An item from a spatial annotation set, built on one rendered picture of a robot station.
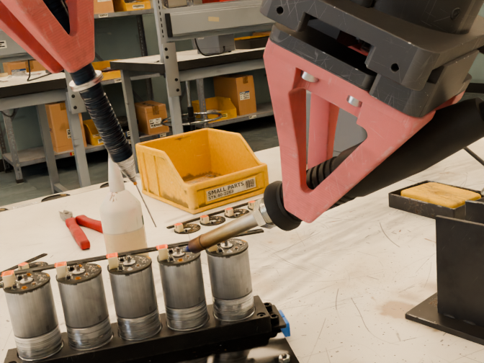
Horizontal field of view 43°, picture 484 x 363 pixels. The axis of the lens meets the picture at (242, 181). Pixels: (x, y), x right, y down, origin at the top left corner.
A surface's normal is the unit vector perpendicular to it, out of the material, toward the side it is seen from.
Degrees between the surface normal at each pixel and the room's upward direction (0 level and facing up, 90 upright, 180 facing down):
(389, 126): 109
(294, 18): 90
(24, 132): 90
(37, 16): 101
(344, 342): 0
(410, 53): 90
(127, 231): 90
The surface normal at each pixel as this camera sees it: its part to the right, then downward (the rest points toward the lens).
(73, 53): 0.81, 0.23
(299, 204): -0.58, 0.42
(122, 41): 0.51, 0.18
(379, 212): -0.11, -0.96
